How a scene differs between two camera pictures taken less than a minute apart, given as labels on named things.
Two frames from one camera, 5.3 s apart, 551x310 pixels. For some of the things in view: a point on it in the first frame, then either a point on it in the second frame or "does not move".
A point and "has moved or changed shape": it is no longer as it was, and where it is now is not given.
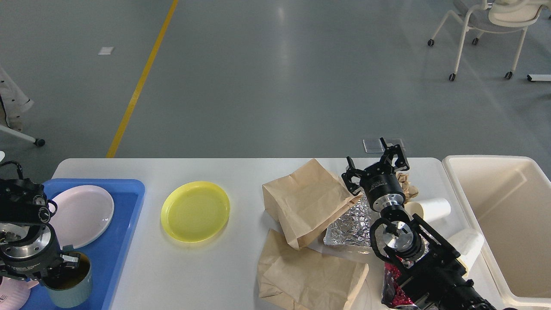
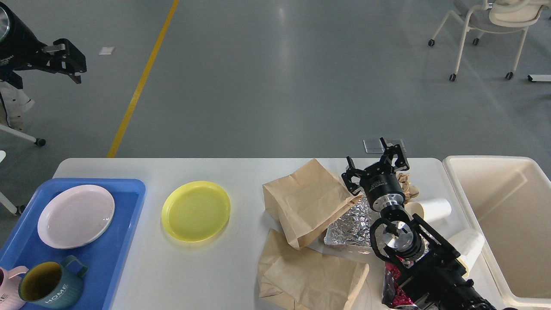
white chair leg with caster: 39,142 does not move
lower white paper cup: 468,243 does not move
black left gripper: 29,249 to 20,48
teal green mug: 70,288 has moved or changed shape
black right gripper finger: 351,171 does not move
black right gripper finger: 394,160 does not move
